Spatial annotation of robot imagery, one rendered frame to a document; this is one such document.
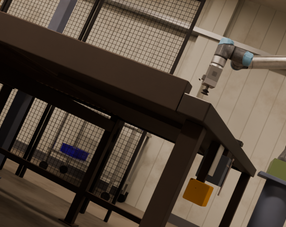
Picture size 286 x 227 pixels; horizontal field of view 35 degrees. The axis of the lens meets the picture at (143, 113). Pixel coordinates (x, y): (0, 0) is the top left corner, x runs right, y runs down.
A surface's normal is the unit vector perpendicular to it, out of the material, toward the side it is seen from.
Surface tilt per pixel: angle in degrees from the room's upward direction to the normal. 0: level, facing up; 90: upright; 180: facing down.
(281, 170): 90
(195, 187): 90
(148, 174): 90
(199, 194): 90
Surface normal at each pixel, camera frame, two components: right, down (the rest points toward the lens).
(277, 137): -0.19, -0.16
